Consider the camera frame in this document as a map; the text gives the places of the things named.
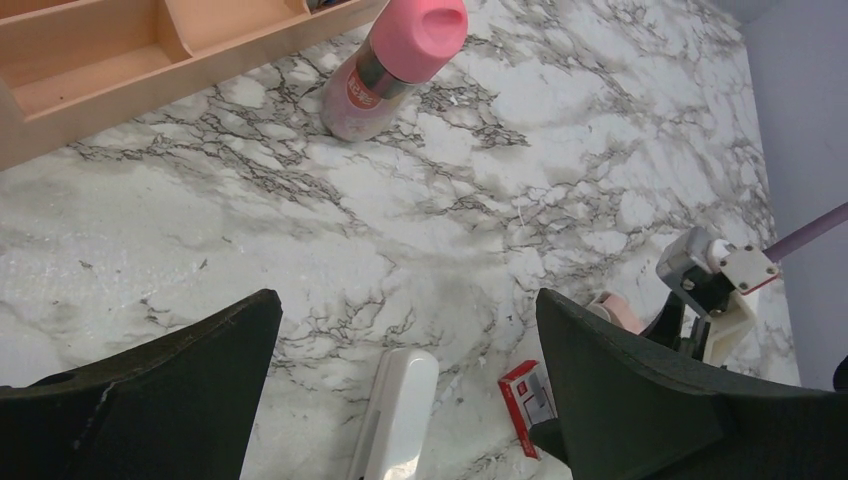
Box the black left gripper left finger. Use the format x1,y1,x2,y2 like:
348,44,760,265
1,289,283,479

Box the pink cap glue bottle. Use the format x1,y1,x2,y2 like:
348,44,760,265
320,0,468,142

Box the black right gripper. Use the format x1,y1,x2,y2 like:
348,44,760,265
641,292,703,361

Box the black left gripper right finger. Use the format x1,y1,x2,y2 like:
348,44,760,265
530,289,847,479

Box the long white stapler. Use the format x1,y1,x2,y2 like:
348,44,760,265
347,348,439,480

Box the red staple box sleeve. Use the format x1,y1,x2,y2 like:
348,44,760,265
498,360,556,459

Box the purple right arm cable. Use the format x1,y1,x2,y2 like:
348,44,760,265
763,201,848,264

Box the peach plastic desk organizer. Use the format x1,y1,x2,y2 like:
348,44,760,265
1,0,383,169

